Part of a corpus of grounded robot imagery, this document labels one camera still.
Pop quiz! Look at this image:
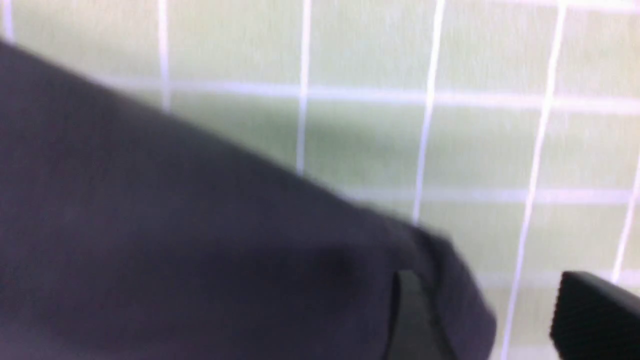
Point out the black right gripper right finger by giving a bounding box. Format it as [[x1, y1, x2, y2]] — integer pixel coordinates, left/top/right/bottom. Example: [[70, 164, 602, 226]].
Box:
[[550, 271, 640, 360]]

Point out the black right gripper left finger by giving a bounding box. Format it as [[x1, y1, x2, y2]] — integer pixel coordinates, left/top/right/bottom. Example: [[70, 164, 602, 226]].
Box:
[[390, 271, 451, 360]]

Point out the light green checkered tablecloth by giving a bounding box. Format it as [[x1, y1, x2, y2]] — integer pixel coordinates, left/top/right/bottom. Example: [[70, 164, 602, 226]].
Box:
[[1, 0, 640, 360]]

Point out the dark gray long-sleeve shirt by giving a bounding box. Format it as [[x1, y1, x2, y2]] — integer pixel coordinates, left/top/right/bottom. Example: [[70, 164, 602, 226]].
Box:
[[0, 43, 498, 360]]

